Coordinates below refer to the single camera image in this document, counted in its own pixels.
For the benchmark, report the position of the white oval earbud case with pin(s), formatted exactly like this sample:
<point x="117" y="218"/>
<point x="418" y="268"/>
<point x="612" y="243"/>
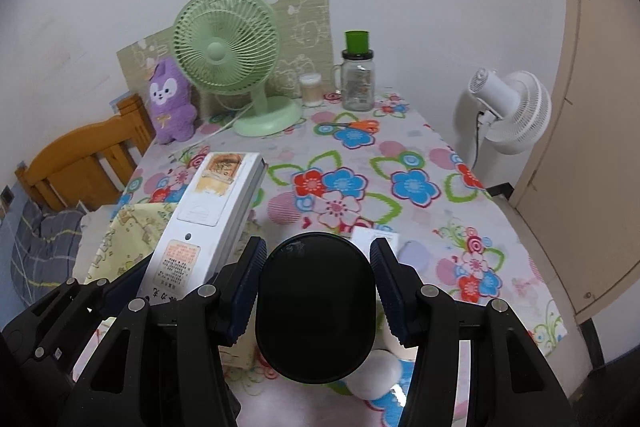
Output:
<point x="379" y="373"/>

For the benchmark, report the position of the white 45W charger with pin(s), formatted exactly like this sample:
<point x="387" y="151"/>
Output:
<point x="363" y="238"/>

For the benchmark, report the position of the purple plush rabbit toy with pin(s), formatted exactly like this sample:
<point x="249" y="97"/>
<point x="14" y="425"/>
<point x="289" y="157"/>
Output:
<point x="171" y="111"/>

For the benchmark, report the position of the glass jar green lid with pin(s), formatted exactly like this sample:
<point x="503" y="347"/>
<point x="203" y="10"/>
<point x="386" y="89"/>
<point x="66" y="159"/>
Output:
<point x="355" y="78"/>

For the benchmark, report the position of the grey plaid bedding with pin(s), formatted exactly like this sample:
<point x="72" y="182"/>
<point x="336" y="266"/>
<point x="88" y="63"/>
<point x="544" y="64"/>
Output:
<point x="45" y="248"/>

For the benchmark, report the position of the green desk fan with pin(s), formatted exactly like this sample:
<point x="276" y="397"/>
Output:
<point x="231" y="47"/>

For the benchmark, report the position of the floral tablecloth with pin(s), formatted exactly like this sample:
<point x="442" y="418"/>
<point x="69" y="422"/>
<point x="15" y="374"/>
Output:
<point x="387" y="169"/>

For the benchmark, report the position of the cotton swab container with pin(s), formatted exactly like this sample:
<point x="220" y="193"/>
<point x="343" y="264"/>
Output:
<point x="311" y="91"/>

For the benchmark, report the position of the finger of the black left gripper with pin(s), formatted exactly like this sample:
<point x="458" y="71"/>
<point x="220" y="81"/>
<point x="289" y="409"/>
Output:
<point x="73" y="358"/>

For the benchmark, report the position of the yellow cartoon fabric storage box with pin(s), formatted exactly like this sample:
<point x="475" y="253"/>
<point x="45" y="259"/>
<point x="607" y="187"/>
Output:
<point x="112" y="243"/>

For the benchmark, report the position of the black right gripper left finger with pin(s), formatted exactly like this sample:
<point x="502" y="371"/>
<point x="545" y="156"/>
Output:
<point x="160" y="365"/>

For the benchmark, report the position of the white remote control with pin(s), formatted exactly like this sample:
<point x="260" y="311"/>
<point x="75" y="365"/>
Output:
<point x="205" y="227"/>

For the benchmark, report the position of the beige door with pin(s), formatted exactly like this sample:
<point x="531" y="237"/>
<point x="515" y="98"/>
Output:
<point x="581" y="200"/>

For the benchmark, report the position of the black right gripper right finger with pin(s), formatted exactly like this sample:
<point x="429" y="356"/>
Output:
<point x="511" y="382"/>

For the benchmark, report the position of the white standing fan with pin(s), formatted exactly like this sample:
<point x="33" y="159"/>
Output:
<point x="501" y="122"/>

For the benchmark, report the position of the black oval case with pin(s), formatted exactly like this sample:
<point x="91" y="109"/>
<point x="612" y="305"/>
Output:
<point x="316" y="309"/>

